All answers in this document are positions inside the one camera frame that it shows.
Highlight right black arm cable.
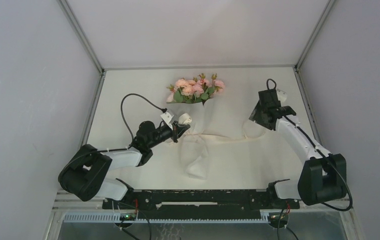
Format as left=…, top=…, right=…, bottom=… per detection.
left=265, top=78, right=353, bottom=240

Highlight translucent white wrapping paper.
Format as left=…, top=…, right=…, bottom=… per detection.
left=167, top=98, right=216, bottom=180

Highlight white slotted cable duct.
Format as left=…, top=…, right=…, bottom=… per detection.
left=63, top=213, right=271, bottom=223

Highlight right controller board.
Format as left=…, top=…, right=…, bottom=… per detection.
left=268, top=214, right=286, bottom=222

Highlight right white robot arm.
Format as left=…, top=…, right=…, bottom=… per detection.
left=249, top=89, right=349, bottom=208

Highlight left controller board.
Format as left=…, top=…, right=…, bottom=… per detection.
left=120, top=214, right=137, bottom=222

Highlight pink fake flower stem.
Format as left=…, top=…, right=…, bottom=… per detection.
left=166, top=78, right=197, bottom=104
left=192, top=73, right=215, bottom=103
left=208, top=73, right=225, bottom=97

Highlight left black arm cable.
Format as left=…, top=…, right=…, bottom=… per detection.
left=58, top=93, right=169, bottom=240

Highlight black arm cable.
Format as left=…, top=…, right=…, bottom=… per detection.
left=58, top=93, right=169, bottom=240
left=265, top=78, right=353, bottom=240

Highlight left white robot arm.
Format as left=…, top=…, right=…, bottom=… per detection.
left=58, top=121, right=190, bottom=209

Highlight cream printed ribbon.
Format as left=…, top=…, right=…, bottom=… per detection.
left=174, top=113, right=266, bottom=143

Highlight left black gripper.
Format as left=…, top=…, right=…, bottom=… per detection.
left=147, top=120, right=190, bottom=149

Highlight controller board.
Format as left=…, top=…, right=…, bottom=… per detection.
left=268, top=214, right=286, bottom=222
left=120, top=214, right=137, bottom=222

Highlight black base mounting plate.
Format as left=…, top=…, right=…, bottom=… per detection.
left=102, top=189, right=300, bottom=221

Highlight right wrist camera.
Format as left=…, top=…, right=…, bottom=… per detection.
left=258, top=88, right=287, bottom=105

